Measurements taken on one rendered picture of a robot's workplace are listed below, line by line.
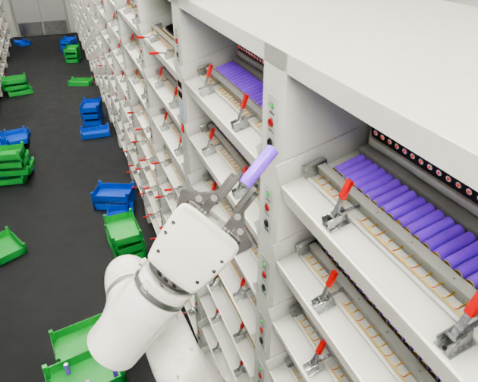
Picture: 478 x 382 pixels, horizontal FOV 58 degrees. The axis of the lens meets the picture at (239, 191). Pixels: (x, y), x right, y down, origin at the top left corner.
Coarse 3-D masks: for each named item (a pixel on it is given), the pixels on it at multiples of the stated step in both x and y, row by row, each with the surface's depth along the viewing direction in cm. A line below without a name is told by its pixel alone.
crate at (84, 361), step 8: (88, 352) 193; (64, 360) 188; (72, 360) 190; (80, 360) 192; (88, 360) 194; (48, 368) 185; (56, 368) 187; (72, 368) 190; (80, 368) 190; (88, 368) 190; (96, 368) 190; (104, 368) 190; (48, 376) 185; (56, 376) 187; (64, 376) 187; (72, 376) 187; (80, 376) 187; (88, 376) 187; (96, 376) 187; (104, 376) 187; (112, 376) 187; (120, 376) 181
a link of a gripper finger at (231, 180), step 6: (240, 174) 55; (228, 180) 56; (234, 180) 55; (222, 186) 56; (228, 186) 55; (204, 192) 58; (210, 192) 57; (216, 192) 56; (222, 192) 55; (228, 192) 55; (198, 198) 57; (204, 198) 57; (222, 198) 57
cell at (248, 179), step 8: (264, 152) 56; (272, 152) 56; (256, 160) 56; (264, 160) 56; (272, 160) 57; (248, 168) 56; (256, 168) 55; (264, 168) 56; (248, 176) 55; (256, 176) 55; (248, 184) 55
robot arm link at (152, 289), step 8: (144, 264) 61; (136, 272) 60; (144, 272) 58; (152, 272) 58; (136, 280) 58; (144, 280) 57; (152, 280) 57; (144, 288) 57; (152, 288) 57; (160, 288) 57; (168, 288) 58; (144, 296) 57; (152, 296) 57; (160, 296) 57; (168, 296) 57; (176, 296) 58; (184, 296) 59; (160, 304) 57; (168, 304) 57; (176, 304) 58; (184, 304) 60
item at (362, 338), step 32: (288, 256) 97; (320, 256) 92; (320, 288) 88; (352, 288) 83; (320, 320) 83; (352, 320) 80; (384, 320) 78; (352, 352) 76; (384, 352) 75; (416, 352) 72
